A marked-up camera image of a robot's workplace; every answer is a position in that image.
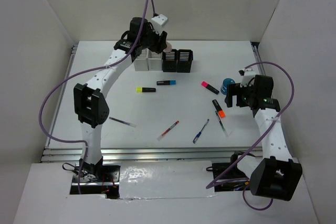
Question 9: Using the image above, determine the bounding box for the dark purple pen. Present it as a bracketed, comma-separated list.
[109, 117, 136, 128]

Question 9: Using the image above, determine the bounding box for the right black slotted container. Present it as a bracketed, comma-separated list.
[176, 49, 193, 73]

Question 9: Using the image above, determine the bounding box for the blue highlighter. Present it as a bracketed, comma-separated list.
[156, 80, 176, 86]

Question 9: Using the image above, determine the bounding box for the orange highlighter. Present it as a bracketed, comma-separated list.
[212, 99, 226, 118]

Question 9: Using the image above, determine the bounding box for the aluminium frame rail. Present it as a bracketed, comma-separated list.
[40, 40, 295, 164]

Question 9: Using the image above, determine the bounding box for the blue pen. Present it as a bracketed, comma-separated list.
[192, 119, 209, 144]

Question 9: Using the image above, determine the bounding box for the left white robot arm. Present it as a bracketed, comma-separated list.
[73, 14, 171, 182]

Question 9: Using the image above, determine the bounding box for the left black slotted container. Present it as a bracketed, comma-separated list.
[162, 49, 178, 72]

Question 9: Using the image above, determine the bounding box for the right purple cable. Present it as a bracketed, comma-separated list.
[205, 61, 295, 211]

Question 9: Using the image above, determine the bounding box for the left white slotted container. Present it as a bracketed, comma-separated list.
[133, 49, 149, 71]

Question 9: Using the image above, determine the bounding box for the pink cap glue bottle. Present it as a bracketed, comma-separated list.
[163, 42, 172, 53]

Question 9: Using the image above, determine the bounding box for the white slotted container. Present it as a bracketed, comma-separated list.
[133, 49, 149, 71]
[147, 50, 162, 71]

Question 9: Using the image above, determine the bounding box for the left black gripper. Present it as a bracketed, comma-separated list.
[139, 23, 167, 54]

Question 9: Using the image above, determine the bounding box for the green pen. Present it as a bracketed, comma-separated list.
[215, 111, 229, 137]

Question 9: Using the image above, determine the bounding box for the pink highlighter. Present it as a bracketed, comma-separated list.
[201, 81, 219, 95]

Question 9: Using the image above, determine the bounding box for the black slotted container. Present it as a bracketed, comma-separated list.
[176, 49, 193, 73]
[162, 49, 178, 72]

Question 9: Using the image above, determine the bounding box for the yellow highlighter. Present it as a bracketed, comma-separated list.
[136, 87, 156, 93]

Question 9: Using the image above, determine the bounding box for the red pen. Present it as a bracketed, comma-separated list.
[156, 121, 179, 141]

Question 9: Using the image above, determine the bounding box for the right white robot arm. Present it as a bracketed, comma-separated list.
[225, 74, 302, 201]

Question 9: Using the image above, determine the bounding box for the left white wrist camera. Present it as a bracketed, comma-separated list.
[151, 14, 169, 35]

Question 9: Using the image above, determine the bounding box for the white taped cover panel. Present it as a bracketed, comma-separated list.
[119, 161, 215, 199]

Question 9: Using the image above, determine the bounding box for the blue glue bottle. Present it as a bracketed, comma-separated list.
[220, 78, 235, 95]

